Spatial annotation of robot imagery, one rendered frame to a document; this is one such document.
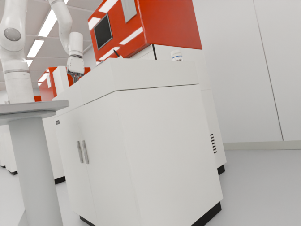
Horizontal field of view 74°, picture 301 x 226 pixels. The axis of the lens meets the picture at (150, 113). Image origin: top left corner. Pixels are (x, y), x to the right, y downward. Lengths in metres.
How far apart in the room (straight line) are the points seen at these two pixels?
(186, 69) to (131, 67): 0.41
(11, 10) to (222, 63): 2.36
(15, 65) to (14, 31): 0.17
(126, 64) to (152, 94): 0.19
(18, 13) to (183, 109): 1.04
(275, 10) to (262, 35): 0.26
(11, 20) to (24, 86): 0.34
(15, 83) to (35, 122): 0.22
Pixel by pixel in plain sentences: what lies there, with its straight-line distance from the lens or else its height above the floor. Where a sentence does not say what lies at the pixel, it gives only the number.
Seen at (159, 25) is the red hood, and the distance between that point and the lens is 1.78.
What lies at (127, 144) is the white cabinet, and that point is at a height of 0.58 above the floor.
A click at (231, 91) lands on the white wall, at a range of 2.88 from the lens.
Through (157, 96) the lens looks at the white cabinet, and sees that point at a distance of 1.03.
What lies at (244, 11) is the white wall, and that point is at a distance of 2.92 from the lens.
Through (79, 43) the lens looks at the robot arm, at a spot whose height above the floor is 1.22.
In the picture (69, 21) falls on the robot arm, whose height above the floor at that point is 1.36.
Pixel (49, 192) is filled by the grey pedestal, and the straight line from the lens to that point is 1.26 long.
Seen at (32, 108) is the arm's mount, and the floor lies 0.83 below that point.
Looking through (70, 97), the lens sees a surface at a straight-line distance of 1.35.
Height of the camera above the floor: 0.68
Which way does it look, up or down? 1 degrees up
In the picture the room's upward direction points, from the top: 12 degrees counter-clockwise
